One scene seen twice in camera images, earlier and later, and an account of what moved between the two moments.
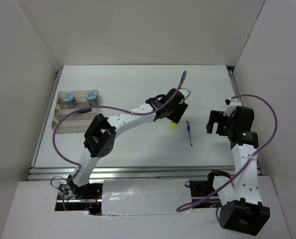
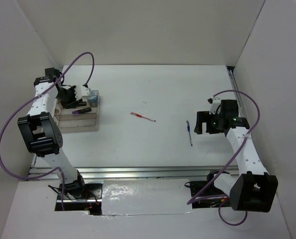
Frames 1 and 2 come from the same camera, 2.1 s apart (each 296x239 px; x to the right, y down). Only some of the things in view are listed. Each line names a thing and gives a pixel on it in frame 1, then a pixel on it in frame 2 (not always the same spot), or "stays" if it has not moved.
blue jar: [91, 96] stays
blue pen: [189, 130] stays
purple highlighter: [81, 111] stays
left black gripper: [176, 117] → [73, 104]
